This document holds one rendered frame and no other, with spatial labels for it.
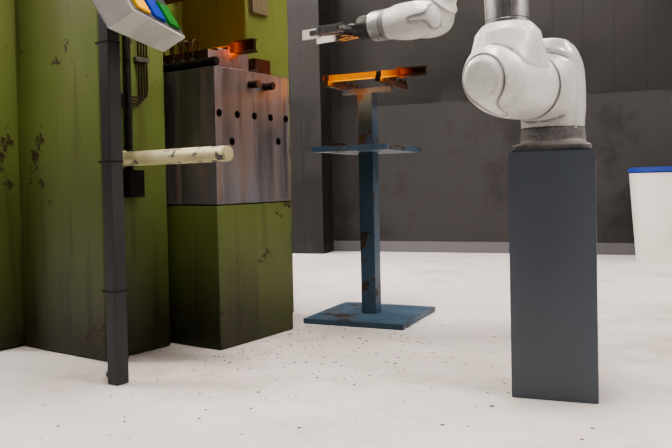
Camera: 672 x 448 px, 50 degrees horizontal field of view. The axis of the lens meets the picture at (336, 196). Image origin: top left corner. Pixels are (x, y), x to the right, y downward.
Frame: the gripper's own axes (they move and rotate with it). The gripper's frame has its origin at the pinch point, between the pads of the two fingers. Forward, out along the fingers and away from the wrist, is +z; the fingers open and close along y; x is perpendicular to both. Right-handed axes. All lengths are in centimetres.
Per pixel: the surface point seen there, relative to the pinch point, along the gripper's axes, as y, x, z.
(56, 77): -45, -10, 71
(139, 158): -39, -37, 39
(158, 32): -51, -5, 16
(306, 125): 249, -1, 192
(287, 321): 19, -95, 30
